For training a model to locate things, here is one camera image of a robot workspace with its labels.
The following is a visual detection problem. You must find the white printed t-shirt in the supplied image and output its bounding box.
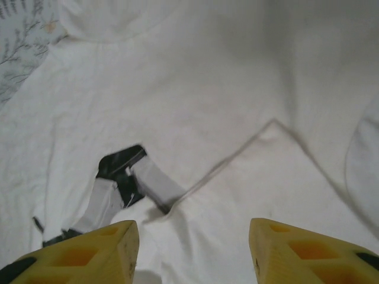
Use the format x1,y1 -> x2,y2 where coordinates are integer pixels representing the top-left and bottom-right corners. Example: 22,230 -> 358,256
0,0 -> 379,284

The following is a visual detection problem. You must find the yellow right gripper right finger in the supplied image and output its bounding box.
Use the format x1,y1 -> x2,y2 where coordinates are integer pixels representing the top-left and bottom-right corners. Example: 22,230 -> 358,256
249,217 -> 379,284

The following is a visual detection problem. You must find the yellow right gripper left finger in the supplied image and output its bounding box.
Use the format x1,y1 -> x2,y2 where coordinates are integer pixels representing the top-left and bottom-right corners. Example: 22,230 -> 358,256
0,220 -> 140,284

